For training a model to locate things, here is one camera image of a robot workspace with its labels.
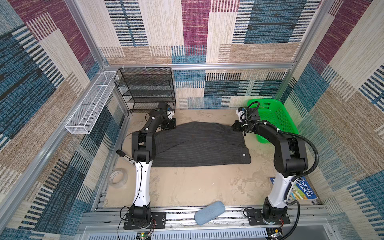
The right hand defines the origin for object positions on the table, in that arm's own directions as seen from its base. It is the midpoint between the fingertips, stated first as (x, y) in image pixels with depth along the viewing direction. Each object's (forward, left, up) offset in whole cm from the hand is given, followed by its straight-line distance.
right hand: (233, 126), depth 99 cm
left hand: (+7, +38, -4) cm, 39 cm away
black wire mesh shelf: (+29, +60, +11) cm, 68 cm away
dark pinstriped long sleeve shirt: (-8, +26, -6) cm, 28 cm away
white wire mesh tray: (-12, +77, +25) cm, 82 cm away
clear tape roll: (-28, +70, -9) cm, 76 cm away
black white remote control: (-15, +70, -4) cm, 72 cm away
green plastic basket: (+19, -36, -8) cm, 42 cm away
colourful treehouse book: (-38, -30, -7) cm, 49 cm away
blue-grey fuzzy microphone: (-47, +19, -6) cm, 52 cm away
